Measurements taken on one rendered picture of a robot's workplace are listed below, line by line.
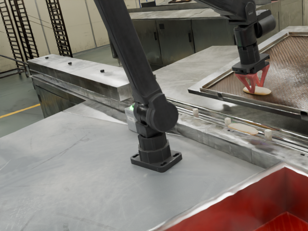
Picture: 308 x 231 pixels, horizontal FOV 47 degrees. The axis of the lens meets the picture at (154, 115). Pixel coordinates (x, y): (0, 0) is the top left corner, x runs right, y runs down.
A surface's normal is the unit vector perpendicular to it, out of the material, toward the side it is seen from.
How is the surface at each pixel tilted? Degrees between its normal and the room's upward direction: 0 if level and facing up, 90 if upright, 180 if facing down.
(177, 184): 0
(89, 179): 0
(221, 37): 91
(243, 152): 90
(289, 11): 90
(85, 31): 90
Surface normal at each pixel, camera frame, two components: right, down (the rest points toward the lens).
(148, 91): 0.37, 0.04
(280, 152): -0.17, -0.92
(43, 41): 0.56, 0.21
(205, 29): -0.81, 0.33
